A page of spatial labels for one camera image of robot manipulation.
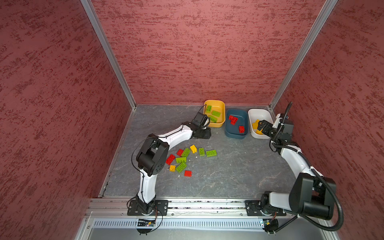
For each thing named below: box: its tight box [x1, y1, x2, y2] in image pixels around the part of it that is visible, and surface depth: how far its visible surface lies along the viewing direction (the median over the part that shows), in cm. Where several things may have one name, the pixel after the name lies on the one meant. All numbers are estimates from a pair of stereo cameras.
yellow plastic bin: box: [203, 100, 226, 128], surface depth 119 cm
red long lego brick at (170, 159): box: [165, 154, 176, 166], surface depth 91 cm
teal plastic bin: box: [225, 108, 249, 140], surface depth 111 cm
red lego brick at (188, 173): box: [184, 170, 193, 177], surface depth 87 cm
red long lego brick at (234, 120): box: [230, 116, 239, 126], surface depth 112 cm
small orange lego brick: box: [169, 165, 176, 172], surface depth 89 cm
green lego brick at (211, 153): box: [206, 149, 218, 158], surface depth 95 cm
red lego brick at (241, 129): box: [238, 125, 245, 134], surface depth 105 cm
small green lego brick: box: [198, 147, 205, 157], surface depth 95 cm
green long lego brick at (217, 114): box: [211, 110, 221, 118], surface depth 116 cm
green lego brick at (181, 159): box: [176, 157, 187, 164], surface depth 90 cm
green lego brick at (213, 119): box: [209, 115, 217, 123], surface depth 112 cm
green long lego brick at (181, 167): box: [175, 162, 187, 173], surface depth 89 cm
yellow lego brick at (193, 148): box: [189, 144, 198, 154], surface depth 96 cm
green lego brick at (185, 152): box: [181, 148, 191, 158], surface depth 94 cm
